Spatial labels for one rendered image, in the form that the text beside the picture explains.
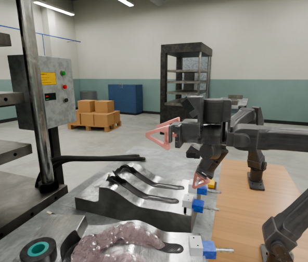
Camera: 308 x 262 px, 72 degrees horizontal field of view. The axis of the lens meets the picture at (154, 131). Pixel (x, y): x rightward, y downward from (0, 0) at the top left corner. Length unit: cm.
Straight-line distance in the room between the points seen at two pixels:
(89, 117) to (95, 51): 426
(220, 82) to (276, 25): 208
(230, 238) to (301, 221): 28
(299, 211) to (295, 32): 690
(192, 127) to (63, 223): 50
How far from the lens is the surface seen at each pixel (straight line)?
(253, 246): 89
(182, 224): 83
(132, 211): 88
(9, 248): 94
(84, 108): 600
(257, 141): 59
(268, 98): 731
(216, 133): 58
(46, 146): 117
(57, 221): 80
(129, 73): 848
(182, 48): 488
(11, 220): 111
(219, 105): 57
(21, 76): 134
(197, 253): 72
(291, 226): 70
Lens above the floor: 136
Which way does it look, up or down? 14 degrees down
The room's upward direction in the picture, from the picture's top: straight up
